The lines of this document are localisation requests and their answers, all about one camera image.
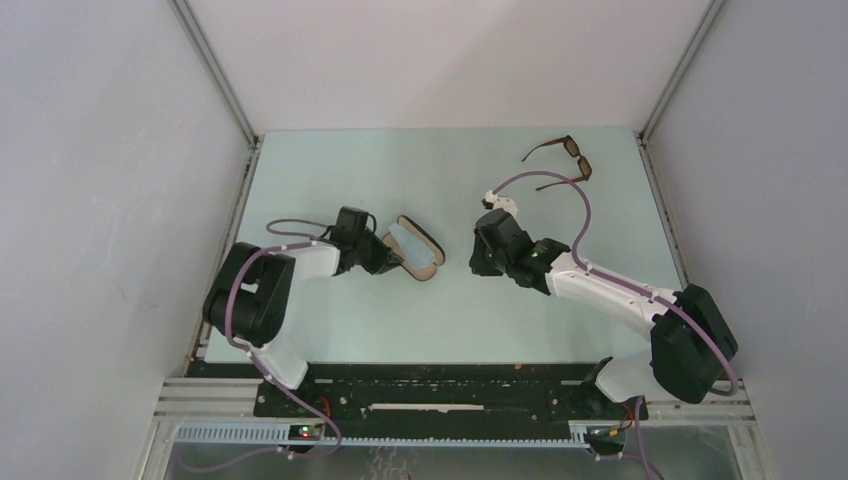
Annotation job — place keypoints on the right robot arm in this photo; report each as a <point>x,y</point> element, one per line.
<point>689,340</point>

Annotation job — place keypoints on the brown sunglasses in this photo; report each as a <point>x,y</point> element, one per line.
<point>565,153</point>

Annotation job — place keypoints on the light blue cleaning cloth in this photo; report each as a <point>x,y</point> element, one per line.
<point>415,251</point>

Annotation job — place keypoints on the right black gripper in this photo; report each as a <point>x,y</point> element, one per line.
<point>478,262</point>

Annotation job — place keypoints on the black glasses case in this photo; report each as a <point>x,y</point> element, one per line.
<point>421,275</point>

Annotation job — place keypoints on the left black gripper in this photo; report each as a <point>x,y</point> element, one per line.
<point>382,252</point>

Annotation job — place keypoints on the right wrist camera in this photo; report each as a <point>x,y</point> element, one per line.
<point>493,201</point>

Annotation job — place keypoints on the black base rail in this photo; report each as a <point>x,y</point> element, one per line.
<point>456,402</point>

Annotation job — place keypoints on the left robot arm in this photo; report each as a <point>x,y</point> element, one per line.
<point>249,296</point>

